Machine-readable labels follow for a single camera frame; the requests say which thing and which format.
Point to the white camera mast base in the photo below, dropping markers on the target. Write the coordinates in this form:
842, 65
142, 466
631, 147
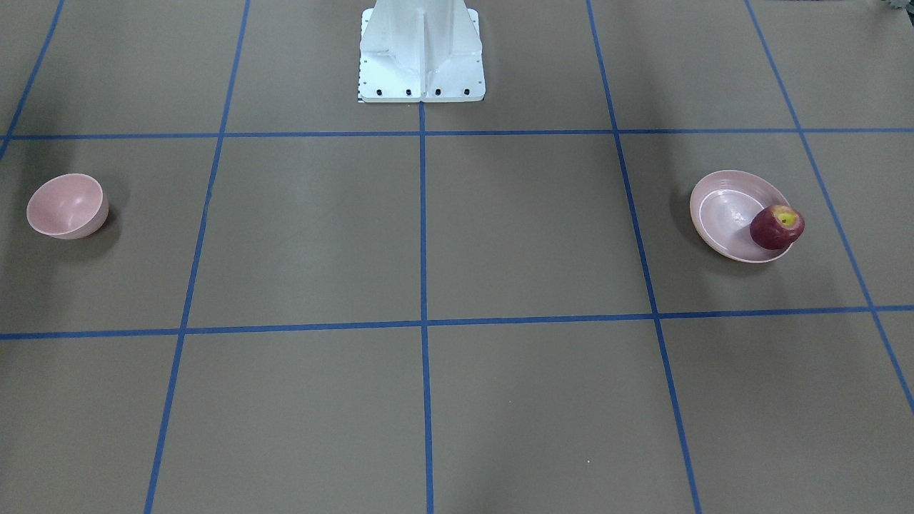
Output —
420, 51

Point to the pink plate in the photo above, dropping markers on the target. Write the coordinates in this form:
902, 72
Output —
722, 206

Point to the pink bowl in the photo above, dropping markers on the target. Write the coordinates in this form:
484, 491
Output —
69, 206

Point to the red apple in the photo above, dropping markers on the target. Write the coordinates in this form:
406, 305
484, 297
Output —
777, 227

